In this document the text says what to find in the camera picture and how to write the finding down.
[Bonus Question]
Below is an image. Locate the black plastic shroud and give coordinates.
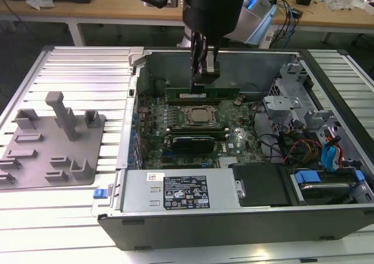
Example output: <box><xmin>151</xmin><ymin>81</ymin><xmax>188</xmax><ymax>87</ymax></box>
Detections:
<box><xmin>228</xmin><ymin>163</ymin><xmax>293</xmax><ymax>208</ymax></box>

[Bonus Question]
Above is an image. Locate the wooden desk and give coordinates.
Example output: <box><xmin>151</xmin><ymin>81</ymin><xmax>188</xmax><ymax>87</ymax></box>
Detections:
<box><xmin>0</xmin><ymin>0</ymin><xmax>374</xmax><ymax>47</ymax></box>

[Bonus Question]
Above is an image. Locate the black RAM slot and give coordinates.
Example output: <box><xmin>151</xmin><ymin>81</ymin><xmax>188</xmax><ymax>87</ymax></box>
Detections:
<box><xmin>167</xmin><ymin>126</ymin><xmax>227</xmax><ymax>134</ymax></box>
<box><xmin>168</xmin><ymin>98</ymin><xmax>221</xmax><ymax>106</ymax></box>
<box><xmin>168</xmin><ymin>131</ymin><xmax>230</xmax><ymax>140</ymax></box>

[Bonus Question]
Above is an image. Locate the silver metal drive cage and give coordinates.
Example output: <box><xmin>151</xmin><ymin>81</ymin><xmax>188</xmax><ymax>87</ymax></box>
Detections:
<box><xmin>262</xmin><ymin>62</ymin><xmax>343</xmax><ymax>137</ymax></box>

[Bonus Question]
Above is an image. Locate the blue flat data cable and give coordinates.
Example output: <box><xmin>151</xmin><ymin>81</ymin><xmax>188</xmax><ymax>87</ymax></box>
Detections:
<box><xmin>321</xmin><ymin>135</ymin><xmax>342</xmax><ymax>172</ymax></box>

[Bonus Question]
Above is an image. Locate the white power strip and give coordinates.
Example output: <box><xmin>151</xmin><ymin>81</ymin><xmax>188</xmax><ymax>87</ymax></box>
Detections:
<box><xmin>259</xmin><ymin>32</ymin><xmax>276</xmax><ymax>49</ymax></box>

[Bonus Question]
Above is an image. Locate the black open PC case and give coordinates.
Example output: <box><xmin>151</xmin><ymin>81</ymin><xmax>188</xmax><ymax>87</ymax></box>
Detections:
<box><xmin>91</xmin><ymin>46</ymin><xmax>374</xmax><ymax>252</ymax></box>

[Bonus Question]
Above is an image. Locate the green RAM stick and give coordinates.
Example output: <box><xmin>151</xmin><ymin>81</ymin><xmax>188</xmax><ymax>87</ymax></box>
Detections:
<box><xmin>165</xmin><ymin>86</ymin><xmax>241</xmax><ymax>100</ymax></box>

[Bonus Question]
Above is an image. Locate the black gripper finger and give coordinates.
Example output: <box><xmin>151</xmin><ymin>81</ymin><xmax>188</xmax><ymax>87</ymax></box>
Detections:
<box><xmin>190</xmin><ymin>32</ymin><xmax>209</xmax><ymax>95</ymax></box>
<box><xmin>204</xmin><ymin>44</ymin><xmax>221</xmax><ymax>84</ymax></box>

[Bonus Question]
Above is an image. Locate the red yellow wire bundle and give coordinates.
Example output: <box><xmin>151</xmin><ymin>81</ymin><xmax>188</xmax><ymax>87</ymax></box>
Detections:
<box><xmin>283</xmin><ymin>139</ymin><xmax>323</xmax><ymax>163</ymax></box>

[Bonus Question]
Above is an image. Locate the crumpled white paper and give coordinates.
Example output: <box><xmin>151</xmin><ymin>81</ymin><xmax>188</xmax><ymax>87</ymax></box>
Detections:
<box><xmin>25</xmin><ymin>0</ymin><xmax>56</xmax><ymax>11</ymax></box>

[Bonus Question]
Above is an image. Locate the green motherboard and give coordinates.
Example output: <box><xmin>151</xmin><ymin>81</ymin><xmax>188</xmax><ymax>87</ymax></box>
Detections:
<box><xmin>136</xmin><ymin>68</ymin><xmax>265</xmax><ymax>170</ymax></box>

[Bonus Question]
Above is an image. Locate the CPU with metal top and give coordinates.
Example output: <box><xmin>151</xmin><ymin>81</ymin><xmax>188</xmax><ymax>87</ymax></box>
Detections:
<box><xmin>189</xmin><ymin>108</ymin><xmax>213</xmax><ymax>122</ymax></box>

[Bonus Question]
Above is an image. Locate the CPU socket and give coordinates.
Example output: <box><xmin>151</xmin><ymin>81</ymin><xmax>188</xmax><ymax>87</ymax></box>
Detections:
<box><xmin>181</xmin><ymin>105</ymin><xmax>220</xmax><ymax>127</ymax></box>

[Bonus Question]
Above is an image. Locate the silver power supply with label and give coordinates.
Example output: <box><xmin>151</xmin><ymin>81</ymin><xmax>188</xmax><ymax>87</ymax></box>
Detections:
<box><xmin>119</xmin><ymin>169</ymin><xmax>244</xmax><ymax>213</ymax></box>

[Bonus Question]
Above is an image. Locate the small silver heatsink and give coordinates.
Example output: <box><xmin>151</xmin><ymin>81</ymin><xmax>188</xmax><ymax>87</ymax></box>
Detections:
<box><xmin>220</xmin><ymin>156</ymin><xmax>239</xmax><ymax>168</ymax></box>

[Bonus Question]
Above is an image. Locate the hard disk in blue carrier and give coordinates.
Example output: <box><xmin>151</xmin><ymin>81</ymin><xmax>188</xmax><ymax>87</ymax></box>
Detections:
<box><xmin>290</xmin><ymin>169</ymin><xmax>365</xmax><ymax>205</ymax></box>

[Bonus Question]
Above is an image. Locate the black graphics card blue stripe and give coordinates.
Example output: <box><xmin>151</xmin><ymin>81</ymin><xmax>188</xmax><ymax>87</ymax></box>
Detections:
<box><xmin>171</xmin><ymin>134</ymin><xmax>216</xmax><ymax>154</ymax></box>

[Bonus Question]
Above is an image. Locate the grey parts rack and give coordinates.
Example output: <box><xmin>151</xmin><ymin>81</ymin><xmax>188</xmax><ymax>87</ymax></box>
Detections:
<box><xmin>0</xmin><ymin>91</ymin><xmax>106</xmax><ymax>190</ymax></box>

